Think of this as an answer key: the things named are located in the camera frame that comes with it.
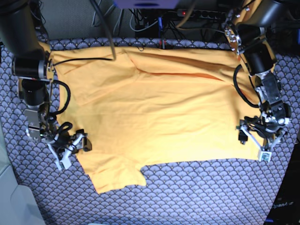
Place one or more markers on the red black clamp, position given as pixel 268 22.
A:
pixel 163 44

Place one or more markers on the black power strip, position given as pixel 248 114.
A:
pixel 207 14

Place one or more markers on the blue fan-pattern table cloth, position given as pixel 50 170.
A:
pixel 216 192

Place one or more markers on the white plastic bin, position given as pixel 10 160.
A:
pixel 17 202

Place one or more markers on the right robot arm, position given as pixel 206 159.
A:
pixel 34 68

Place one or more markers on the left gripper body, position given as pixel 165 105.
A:
pixel 269 125

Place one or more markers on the black OpenArm box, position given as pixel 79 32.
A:
pixel 286 207

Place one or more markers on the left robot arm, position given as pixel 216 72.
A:
pixel 245 29

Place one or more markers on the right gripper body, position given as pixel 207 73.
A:
pixel 42 126

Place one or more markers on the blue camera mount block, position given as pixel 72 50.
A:
pixel 146 4

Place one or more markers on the yellow T-shirt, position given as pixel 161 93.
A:
pixel 151 106

